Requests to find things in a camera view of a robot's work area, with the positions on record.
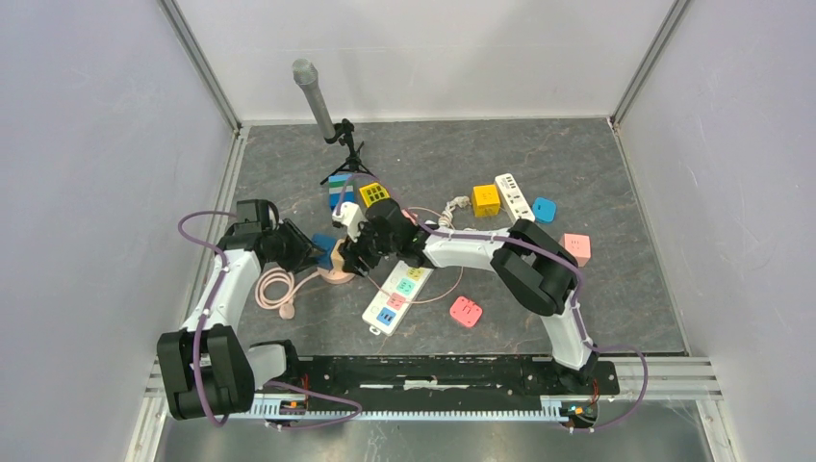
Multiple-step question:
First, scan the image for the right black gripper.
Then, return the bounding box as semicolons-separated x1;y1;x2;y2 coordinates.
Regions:
338;217;400;277

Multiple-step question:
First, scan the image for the blue cube adapter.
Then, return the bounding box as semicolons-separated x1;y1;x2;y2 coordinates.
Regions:
312;233;338;270

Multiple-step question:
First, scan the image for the pink round socket with cable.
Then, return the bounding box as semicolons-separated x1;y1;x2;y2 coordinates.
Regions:
253;268;354;321

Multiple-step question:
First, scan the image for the wooden tan cube adapter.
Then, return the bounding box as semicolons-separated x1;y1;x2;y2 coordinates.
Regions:
330;238;346;272

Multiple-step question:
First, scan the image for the large white power strip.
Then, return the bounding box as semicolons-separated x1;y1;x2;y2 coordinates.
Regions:
361;261;433;336

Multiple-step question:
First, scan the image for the yellow cube socket adapter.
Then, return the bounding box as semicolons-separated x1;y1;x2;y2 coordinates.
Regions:
471;184;501;218

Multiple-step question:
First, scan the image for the pink plug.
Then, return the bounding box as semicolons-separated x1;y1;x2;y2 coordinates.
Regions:
448;295;483;328

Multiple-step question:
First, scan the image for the small white USB power strip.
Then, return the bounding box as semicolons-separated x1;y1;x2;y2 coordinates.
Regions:
494;173;535;221

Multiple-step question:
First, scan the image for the blue plug adapter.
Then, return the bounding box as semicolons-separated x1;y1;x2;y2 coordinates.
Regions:
530;197;557;223

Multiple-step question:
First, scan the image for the pink cube socket adapter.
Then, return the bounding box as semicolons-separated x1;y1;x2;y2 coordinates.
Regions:
559;233;592;268

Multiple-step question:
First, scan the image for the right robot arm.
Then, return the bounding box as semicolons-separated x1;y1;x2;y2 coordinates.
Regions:
332;198;598;393

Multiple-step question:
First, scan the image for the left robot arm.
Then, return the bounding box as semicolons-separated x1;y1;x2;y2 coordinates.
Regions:
157;199;322;426

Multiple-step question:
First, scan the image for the yellow grid block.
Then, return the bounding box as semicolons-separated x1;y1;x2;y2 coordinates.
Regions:
358;182;391;208

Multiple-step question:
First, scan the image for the blue green stacked block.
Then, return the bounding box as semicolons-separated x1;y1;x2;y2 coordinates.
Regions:
327;173;357;210

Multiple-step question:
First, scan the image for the black microphone tripod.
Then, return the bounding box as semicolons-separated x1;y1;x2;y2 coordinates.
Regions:
319;118;374;185

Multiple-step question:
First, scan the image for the grey microphone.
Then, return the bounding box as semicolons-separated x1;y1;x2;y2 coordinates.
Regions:
292;58;336;143

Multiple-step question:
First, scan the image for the thin pink charging cable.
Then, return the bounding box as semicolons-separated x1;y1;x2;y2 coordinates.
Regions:
364;205;466;306

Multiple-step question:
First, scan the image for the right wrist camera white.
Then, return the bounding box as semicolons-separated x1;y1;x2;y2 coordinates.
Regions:
331;201;366;242

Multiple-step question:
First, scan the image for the white coiled power cord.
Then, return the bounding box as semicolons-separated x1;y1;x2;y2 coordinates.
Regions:
437;194;476;231

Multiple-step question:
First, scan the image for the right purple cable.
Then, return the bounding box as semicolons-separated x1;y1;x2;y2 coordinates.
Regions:
334;171;650;435

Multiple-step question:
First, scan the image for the purple cable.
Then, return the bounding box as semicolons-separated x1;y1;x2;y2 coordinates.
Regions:
334;171;650;435
177;210;364;432

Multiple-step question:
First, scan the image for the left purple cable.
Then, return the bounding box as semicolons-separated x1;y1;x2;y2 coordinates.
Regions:
177;210;364;432

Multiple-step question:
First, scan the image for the white slotted cable duct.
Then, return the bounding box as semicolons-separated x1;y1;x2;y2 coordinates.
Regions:
166;398;569;423

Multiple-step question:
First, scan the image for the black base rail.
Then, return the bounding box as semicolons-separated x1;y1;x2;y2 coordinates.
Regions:
262;354;621;412

